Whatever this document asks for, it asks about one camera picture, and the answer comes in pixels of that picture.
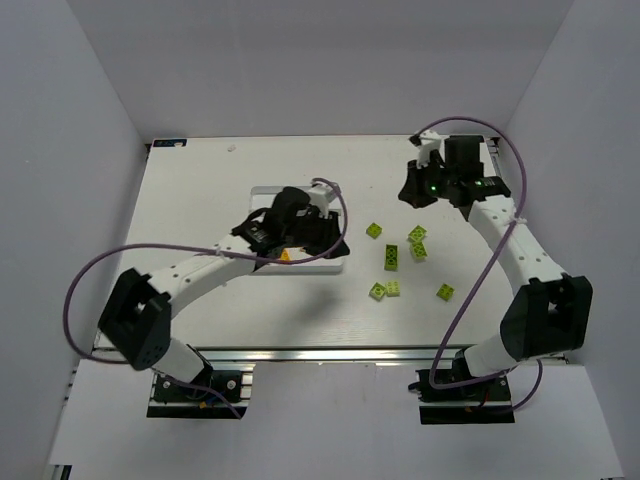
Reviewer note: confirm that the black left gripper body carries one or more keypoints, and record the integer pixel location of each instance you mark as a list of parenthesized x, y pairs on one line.
[(323, 234)]

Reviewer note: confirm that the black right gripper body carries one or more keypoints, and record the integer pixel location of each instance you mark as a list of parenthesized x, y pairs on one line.
[(417, 185)]

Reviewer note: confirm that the lime square lego brick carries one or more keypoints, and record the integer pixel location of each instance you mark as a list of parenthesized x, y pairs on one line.
[(374, 230)]

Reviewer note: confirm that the lime long lego brick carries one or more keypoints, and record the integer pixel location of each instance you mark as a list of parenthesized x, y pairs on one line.
[(391, 257)]

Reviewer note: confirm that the lime lego brick hidden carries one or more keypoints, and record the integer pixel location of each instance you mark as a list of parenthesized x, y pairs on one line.
[(418, 251)]

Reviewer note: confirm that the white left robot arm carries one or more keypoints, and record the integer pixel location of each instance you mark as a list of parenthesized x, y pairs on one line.
[(140, 310)]

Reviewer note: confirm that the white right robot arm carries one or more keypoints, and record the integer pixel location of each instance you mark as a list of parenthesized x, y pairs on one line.
[(550, 308)]

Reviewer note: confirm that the white three-compartment tray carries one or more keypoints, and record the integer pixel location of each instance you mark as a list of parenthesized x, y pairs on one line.
[(263, 196)]

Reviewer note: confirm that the lime round-stud lego brick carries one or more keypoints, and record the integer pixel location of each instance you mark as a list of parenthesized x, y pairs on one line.
[(377, 291)]

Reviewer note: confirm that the lime small lego brick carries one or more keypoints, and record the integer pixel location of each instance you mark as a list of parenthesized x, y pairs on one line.
[(392, 288)]

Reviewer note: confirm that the blue left corner label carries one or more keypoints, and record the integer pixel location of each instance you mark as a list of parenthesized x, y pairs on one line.
[(169, 143)]

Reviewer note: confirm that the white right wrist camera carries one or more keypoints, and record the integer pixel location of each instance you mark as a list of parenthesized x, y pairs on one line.
[(426, 141)]

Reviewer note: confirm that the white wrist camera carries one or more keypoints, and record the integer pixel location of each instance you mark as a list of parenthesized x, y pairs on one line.
[(322, 193), (426, 141)]

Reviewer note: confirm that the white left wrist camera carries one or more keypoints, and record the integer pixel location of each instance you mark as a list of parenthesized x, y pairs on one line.
[(322, 193)]

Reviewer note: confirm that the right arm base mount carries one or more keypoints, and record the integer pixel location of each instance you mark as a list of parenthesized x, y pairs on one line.
[(488, 402)]

